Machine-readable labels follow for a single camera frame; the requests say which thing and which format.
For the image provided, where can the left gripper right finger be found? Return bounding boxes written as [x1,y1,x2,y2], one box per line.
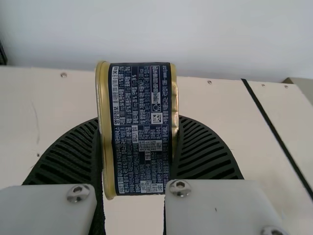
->
[162,115,292,235]

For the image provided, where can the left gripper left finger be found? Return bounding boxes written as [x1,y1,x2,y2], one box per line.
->
[0,117,106,235]

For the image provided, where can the dark blue printed gold can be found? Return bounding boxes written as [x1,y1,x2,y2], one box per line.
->
[94,60,180,200]

